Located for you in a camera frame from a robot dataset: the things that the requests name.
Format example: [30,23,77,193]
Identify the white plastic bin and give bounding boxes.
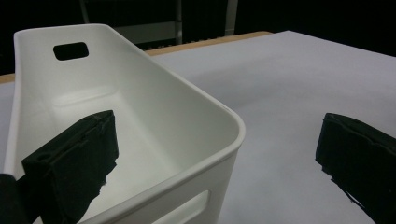
[3,22,247,224]

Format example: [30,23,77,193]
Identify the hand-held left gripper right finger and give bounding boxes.
[315,112,396,224]

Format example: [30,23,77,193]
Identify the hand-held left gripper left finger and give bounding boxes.
[21,109,120,224]

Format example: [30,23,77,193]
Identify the wooden board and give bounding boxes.
[0,30,274,84]

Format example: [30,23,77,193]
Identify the white table cover sheet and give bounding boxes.
[0,30,396,224]

